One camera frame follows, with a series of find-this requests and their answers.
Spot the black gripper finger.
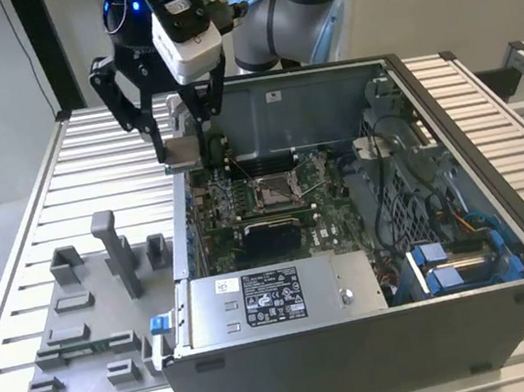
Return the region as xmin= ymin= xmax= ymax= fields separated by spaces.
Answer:
xmin=170 ymin=48 xmax=242 ymax=172
xmin=84 ymin=48 xmax=173 ymax=176

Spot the silver square CPU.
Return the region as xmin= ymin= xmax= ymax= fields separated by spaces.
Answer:
xmin=160 ymin=134 xmax=206 ymax=175

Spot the black RAM slot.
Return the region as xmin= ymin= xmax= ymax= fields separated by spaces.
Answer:
xmin=243 ymin=202 xmax=321 ymax=225
xmin=229 ymin=143 xmax=325 ymax=167
xmin=230 ymin=150 xmax=326 ymax=174

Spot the CPU socket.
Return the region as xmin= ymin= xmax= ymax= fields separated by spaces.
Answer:
xmin=249 ymin=169 xmax=304 ymax=214

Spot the dark rear case fan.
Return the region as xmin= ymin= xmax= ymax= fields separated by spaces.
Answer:
xmin=203 ymin=130 xmax=235 ymax=171

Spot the black graphics card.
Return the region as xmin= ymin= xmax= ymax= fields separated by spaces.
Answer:
xmin=238 ymin=214 xmax=306 ymax=259

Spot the green motherboard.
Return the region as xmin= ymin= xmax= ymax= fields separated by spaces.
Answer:
xmin=181 ymin=138 xmax=386 ymax=286

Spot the grey metal drive cage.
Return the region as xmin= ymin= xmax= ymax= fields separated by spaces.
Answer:
xmin=331 ymin=86 xmax=524 ymax=311

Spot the silver power supply unit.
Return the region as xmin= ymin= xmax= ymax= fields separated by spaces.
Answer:
xmin=174 ymin=246 xmax=393 ymax=352

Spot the small blue disk carrier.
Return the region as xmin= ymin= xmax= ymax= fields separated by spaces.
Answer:
xmin=145 ymin=312 xmax=172 ymax=338

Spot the green RAM stick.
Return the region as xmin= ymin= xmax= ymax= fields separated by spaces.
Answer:
xmin=35 ymin=333 xmax=136 ymax=364

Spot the black box under table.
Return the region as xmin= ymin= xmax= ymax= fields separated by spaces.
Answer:
xmin=472 ymin=62 xmax=524 ymax=106

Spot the grey plastic parts rack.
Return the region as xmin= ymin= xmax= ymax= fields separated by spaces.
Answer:
xmin=0 ymin=199 xmax=197 ymax=392

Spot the black open PC case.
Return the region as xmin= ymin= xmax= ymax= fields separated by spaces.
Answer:
xmin=120 ymin=32 xmax=524 ymax=392

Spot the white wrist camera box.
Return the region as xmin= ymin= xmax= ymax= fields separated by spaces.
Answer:
xmin=146 ymin=0 xmax=229 ymax=88

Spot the black camera cable plug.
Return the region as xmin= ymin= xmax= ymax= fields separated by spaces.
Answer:
xmin=212 ymin=0 xmax=253 ymax=35

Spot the black vertical post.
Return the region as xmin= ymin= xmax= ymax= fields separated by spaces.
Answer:
xmin=9 ymin=0 xmax=88 ymax=120

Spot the thin black wall cable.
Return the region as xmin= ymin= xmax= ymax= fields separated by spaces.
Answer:
xmin=0 ymin=0 xmax=59 ymax=126

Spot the thin wire locking lever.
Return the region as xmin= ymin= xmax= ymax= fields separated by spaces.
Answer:
xmin=228 ymin=151 xmax=257 ymax=185

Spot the metal socket cover frame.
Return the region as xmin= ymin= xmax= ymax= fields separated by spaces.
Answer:
xmin=292 ymin=152 xmax=338 ymax=197

